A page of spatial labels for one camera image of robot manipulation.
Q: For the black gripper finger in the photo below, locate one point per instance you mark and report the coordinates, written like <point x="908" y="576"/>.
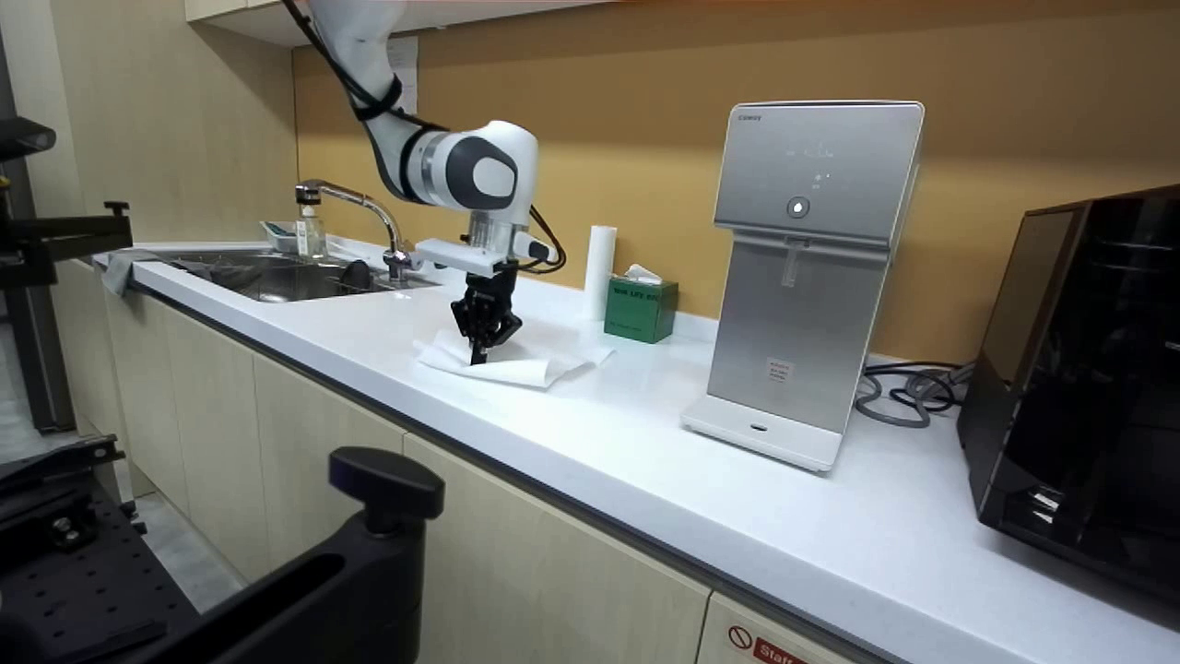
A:
<point x="468" y="333"/>
<point x="508" y="323"/>

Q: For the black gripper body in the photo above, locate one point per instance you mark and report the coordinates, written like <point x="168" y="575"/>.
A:
<point x="492" y="291"/>

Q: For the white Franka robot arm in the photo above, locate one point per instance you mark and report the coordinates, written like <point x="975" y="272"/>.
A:
<point x="472" y="169"/>

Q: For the chrome sink faucet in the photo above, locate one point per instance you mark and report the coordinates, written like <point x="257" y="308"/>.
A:
<point x="396" y="253"/>

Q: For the white paper towel roll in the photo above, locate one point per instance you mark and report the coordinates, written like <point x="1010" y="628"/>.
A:
<point x="599" y="277"/>

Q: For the green tissue box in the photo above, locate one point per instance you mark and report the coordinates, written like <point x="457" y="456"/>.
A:
<point x="638" y="314"/>

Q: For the clear soap bottle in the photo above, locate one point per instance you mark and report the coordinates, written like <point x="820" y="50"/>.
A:
<point x="309" y="233"/>

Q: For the stainless steel sink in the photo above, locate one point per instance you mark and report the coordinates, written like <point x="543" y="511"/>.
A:
<point x="269" y="277"/>

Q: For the black cart with knob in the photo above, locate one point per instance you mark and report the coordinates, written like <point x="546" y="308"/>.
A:
<point x="369" y="591"/>

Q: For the silver water dispenser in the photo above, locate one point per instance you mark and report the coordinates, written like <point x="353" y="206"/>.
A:
<point x="788" y="333"/>

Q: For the grey rag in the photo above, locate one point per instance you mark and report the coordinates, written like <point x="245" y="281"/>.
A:
<point x="119" y="267"/>

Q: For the red warning sticker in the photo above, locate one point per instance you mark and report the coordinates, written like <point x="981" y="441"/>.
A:
<point x="760" y="647"/>

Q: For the beige cabinet door with sticker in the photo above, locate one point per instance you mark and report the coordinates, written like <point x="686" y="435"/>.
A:
<point x="788" y="628"/>

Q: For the black perforated platform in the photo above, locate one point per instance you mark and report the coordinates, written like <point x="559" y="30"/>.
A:
<point x="76" y="604"/>

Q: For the black countertop appliance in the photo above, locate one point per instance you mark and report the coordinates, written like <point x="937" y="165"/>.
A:
<point x="1081" y="393"/>

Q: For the white paper wall note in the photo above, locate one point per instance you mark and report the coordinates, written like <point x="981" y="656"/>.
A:
<point x="412" y="62"/>

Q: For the black camera stand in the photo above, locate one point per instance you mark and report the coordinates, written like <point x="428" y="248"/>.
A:
<point x="39" y="344"/>

